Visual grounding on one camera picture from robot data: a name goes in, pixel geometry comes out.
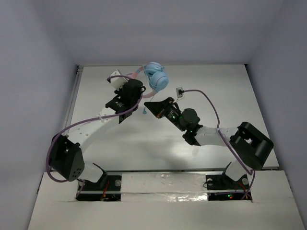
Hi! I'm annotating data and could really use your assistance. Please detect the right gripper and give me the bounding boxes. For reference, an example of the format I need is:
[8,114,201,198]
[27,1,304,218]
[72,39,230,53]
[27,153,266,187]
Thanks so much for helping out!
[144,97,186,132]

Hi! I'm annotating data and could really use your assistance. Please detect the blue pink cat-ear headphones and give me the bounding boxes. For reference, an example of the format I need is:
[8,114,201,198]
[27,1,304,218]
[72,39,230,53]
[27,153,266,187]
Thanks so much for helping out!
[127,62,169,99]

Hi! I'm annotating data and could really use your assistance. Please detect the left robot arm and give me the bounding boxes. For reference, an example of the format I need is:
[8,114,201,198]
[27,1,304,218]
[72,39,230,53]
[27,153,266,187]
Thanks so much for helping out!
[46,79,146,189]

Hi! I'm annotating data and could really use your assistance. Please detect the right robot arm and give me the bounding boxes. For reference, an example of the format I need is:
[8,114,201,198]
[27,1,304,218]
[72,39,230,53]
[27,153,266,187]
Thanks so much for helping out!
[144,97,274,188]

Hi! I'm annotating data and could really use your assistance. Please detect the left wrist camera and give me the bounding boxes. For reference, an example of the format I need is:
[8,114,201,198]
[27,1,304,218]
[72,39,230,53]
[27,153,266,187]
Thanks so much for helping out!
[107,69,128,90]

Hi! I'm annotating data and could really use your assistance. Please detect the aluminium side rail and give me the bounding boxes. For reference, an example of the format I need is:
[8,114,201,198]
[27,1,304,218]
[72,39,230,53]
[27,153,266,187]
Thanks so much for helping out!
[56,65,83,134]

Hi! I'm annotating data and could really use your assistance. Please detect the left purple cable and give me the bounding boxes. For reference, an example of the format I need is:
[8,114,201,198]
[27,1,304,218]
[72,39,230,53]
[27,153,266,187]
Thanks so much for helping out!
[45,75,142,183]

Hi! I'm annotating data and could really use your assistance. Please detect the purple cable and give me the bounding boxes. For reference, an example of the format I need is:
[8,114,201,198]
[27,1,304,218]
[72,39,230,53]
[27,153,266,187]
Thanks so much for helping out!
[178,89,256,201]
[45,75,142,183]

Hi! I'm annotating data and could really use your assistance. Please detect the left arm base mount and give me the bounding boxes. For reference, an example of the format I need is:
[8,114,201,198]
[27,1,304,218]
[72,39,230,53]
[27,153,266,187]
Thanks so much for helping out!
[76,175,122,202]

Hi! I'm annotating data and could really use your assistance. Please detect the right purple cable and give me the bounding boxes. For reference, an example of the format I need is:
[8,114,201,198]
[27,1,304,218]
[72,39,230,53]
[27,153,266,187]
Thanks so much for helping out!
[178,89,256,201]

